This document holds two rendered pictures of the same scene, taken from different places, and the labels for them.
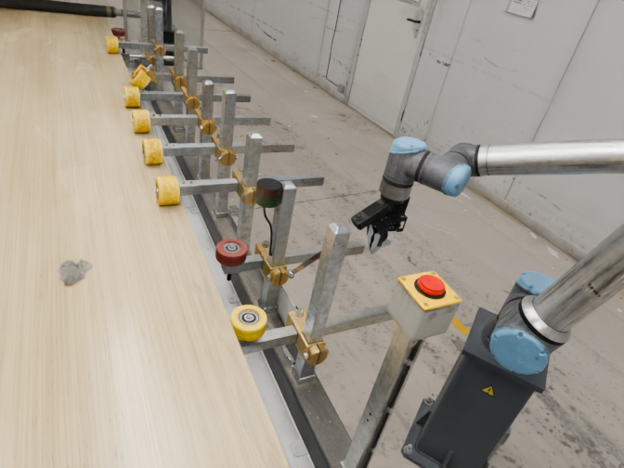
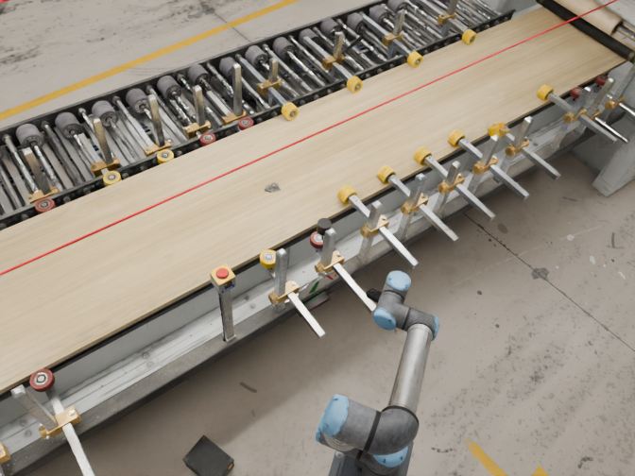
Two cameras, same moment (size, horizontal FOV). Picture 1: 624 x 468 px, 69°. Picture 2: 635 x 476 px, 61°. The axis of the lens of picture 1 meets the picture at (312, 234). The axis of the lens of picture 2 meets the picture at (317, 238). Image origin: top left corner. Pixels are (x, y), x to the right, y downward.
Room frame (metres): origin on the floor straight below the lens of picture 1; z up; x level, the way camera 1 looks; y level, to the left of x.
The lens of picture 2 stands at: (0.66, -1.25, 2.90)
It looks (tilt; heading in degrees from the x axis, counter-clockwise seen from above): 54 degrees down; 79
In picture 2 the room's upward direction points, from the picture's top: 8 degrees clockwise
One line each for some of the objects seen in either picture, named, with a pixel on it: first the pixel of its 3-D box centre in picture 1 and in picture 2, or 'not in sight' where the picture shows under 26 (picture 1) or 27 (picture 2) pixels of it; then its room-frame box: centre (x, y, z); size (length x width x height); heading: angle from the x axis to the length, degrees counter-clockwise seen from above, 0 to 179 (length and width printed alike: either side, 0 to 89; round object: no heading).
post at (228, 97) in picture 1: (225, 158); (409, 209); (1.40, 0.34, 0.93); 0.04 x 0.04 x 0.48; 32
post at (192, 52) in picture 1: (190, 106); (480, 170); (1.82, 0.60, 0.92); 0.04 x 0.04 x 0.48; 32
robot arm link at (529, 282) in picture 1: (533, 305); (383, 448); (1.13, -0.71, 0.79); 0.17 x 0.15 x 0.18; 154
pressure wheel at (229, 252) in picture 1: (230, 263); (317, 244); (0.95, 0.20, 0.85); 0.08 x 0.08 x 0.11
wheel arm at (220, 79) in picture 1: (195, 78); (531, 155); (2.11, 0.68, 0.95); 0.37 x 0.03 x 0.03; 122
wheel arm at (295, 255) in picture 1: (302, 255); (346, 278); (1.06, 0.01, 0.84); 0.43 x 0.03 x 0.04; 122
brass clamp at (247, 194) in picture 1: (246, 187); (374, 227); (1.20, 0.22, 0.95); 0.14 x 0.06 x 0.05; 32
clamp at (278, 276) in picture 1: (270, 264); (328, 263); (0.99, 0.10, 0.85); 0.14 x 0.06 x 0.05; 32
